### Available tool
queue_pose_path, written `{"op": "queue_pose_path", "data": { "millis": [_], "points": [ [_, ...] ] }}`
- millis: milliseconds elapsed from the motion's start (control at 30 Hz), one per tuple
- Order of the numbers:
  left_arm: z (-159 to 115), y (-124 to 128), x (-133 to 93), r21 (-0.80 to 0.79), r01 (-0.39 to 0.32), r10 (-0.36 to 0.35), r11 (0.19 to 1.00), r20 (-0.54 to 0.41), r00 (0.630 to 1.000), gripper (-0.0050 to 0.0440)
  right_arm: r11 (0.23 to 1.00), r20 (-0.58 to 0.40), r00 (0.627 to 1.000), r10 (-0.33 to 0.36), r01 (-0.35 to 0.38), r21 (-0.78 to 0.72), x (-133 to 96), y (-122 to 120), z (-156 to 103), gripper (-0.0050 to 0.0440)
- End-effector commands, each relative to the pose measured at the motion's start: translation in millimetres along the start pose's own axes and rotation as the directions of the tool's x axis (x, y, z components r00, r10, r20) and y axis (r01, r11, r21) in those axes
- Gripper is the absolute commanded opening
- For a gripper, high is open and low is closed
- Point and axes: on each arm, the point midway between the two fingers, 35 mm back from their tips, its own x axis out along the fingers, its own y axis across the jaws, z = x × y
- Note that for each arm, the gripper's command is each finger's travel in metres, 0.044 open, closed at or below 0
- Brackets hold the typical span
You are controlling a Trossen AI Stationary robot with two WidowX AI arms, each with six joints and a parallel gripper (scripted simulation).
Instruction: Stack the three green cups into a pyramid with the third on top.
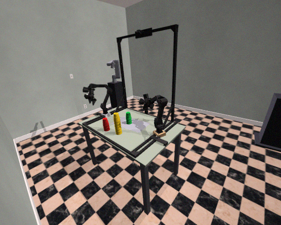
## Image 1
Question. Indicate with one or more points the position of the pale lavender flat mat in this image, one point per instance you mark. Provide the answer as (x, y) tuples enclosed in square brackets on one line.
[(136, 126)]

